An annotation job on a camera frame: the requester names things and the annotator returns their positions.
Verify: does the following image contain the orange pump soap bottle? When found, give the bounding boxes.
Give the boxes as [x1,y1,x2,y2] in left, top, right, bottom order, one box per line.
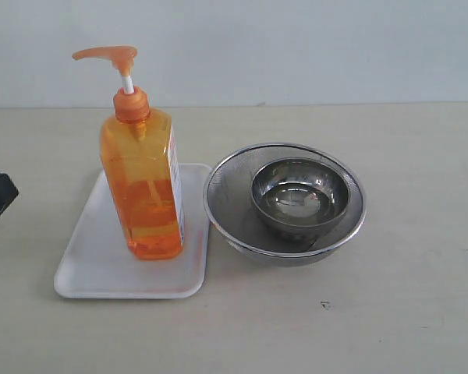
[73,46,185,260]

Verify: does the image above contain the small stainless steel bowl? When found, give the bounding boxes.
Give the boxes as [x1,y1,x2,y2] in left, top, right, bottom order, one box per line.
[250,157,351,240]

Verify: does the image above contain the white rectangular plastic tray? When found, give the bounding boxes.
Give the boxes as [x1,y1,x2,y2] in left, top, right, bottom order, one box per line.
[54,163,211,299]

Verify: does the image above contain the large steel mesh basin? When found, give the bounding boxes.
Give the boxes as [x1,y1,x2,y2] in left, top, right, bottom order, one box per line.
[204,142,367,267]

